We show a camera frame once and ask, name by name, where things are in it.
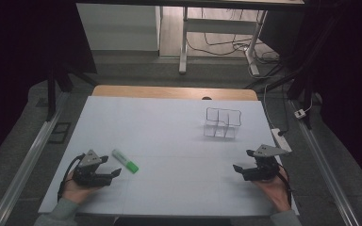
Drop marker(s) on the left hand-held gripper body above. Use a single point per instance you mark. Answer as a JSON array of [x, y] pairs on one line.
[[89, 175]]

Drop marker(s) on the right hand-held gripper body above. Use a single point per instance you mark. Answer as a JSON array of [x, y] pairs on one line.
[[264, 166]]

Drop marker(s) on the person's left hand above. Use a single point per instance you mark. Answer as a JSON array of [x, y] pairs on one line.
[[78, 191]]

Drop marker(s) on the person's right hand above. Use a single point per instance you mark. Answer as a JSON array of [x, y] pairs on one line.
[[275, 191]]

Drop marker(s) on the green and white highlighter marker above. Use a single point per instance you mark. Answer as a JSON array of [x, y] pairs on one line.
[[125, 160]]

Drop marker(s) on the white power strip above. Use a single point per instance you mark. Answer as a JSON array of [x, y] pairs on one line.
[[281, 140]]

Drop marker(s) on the clear acrylic compartment organizer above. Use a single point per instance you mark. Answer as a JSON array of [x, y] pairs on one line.
[[222, 124]]

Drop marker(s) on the black floor outlet cover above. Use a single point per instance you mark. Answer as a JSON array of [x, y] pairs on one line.
[[59, 132]]

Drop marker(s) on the white table cover sheet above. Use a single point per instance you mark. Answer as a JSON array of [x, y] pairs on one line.
[[169, 141]]

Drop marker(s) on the small white adapter box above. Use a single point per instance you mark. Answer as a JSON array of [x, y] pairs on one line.
[[299, 113]]

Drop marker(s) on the black metal stand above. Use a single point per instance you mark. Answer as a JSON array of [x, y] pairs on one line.
[[52, 91]]

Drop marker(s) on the white cabinet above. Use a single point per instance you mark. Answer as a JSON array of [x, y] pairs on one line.
[[119, 28]]

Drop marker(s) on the aluminium rail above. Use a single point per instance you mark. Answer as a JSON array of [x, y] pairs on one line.
[[323, 172], [25, 166]]

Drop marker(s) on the white metal desk frame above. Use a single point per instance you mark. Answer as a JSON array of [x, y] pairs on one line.
[[220, 25]]

